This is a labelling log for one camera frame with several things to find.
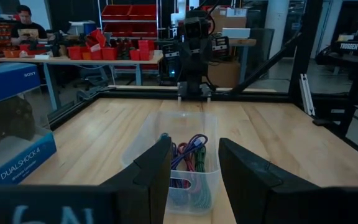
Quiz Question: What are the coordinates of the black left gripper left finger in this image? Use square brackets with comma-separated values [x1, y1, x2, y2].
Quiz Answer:
[99, 135, 173, 224]

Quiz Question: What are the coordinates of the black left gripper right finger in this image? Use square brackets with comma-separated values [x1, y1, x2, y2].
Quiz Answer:
[218, 137, 323, 224]

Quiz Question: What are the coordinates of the dark blue USB-C cable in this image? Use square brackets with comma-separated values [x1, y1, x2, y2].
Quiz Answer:
[168, 142, 186, 189]

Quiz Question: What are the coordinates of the maroon USB-C cable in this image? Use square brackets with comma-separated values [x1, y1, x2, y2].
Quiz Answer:
[177, 142, 205, 194]

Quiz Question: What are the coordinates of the green USB-C cable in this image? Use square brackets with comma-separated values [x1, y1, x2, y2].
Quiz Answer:
[193, 145, 213, 210]

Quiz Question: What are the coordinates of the purple USB-C cable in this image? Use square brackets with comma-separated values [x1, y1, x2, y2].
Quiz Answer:
[170, 133, 209, 170]

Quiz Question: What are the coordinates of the white flat box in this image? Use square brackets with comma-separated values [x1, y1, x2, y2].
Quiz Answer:
[221, 27, 252, 40]

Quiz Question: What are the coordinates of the red storage bin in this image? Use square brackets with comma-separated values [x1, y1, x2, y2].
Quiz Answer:
[67, 45, 84, 61]
[137, 39, 156, 62]
[101, 47, 118, 61]

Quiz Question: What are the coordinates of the large cardboard box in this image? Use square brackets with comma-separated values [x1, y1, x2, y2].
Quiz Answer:
[206, 60, 242, 89]

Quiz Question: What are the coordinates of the red shelf bin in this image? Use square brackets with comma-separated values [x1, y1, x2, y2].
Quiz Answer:
[128, 4, 158, 21]
[101, 4, 132, 21]

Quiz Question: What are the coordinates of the clear plastic bin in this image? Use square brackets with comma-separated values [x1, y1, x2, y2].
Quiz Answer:
[120, 110, 222, 217]

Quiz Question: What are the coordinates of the white aluminium extrusion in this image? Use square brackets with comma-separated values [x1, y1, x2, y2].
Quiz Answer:
[299, 73, 316, 117]

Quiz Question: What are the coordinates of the long wooden work table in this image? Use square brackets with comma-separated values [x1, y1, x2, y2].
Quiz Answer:
[0, 50, 165, 111]

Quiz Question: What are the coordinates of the blue DualShock controller box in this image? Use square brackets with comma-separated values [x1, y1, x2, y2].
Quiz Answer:
[0, 62, 58, 187]

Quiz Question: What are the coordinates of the person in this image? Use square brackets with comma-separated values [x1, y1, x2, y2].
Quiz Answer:
[10, 4, 49, 46]

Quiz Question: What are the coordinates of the black aluminium table frame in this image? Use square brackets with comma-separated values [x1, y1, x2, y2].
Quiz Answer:
[47, 0, 358, 166]

